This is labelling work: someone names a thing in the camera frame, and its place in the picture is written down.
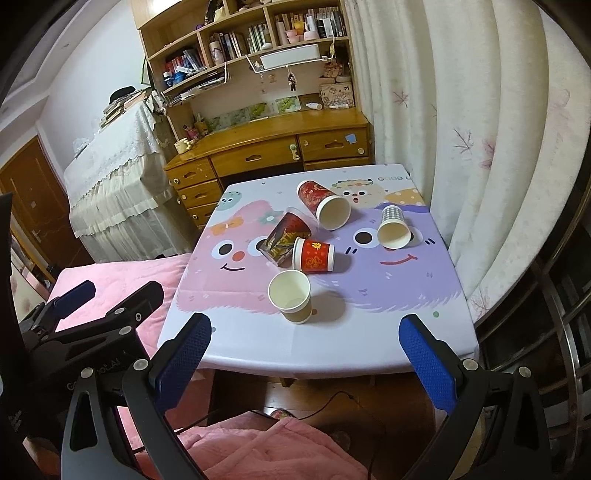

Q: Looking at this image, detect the wire rack with papers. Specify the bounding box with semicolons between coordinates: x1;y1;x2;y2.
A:
161;65;232;105

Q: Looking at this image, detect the metal rack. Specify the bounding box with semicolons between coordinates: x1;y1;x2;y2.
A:
475;175;591;464

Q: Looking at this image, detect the dark patterned paper cup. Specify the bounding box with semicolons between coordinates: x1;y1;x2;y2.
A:
257;211;315;268

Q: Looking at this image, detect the white storage box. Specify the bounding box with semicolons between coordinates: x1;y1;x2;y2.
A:
259;44;324;70

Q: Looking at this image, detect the wooden desk with drawers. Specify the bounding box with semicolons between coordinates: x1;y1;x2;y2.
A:
164;108;375;229

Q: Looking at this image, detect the large red floral paper cup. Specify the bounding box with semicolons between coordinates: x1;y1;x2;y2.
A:
296;180;350;232

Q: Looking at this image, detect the brown wooden door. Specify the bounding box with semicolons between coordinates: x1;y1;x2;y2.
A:
0;136;93;283

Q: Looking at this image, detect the wooden bookshelf hutch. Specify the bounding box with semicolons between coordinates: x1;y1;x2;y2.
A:
131;0;365;121

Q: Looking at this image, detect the piano under lace cloth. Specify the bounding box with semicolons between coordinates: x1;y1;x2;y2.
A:
62;99;195;260

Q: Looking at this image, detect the cartoon printed tablecloth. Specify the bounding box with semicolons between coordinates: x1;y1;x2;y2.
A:
157;164;481;374

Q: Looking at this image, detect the pink fleece cloth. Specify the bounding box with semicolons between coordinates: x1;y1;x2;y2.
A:
115;410;372;480

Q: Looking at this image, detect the small red gold-print paper cup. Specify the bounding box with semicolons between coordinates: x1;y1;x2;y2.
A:
292;237;335;274

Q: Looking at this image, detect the white floral curtain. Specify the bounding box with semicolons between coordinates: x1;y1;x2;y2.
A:
344;0;588;326

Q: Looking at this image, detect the pink quilt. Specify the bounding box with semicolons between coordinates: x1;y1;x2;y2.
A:
14;251;195;435

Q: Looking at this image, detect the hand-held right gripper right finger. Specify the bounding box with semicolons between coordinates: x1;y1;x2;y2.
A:
398;314;552;480

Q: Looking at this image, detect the stack of books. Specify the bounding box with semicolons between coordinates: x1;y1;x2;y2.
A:
99;87;154;128

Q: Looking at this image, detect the grey checked paper cup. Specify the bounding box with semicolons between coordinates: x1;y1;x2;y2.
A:
377;204;413;250

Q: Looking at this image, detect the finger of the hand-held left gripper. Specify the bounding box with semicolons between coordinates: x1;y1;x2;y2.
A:
28;281;165;352
18;280;97;334

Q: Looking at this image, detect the row of books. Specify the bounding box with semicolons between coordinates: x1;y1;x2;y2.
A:
217;23;273;57

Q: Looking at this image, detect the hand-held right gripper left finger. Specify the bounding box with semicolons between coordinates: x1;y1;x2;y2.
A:
60;313;213;480

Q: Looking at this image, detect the tan paper cup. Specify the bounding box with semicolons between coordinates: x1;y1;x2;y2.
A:
268;270;311;325

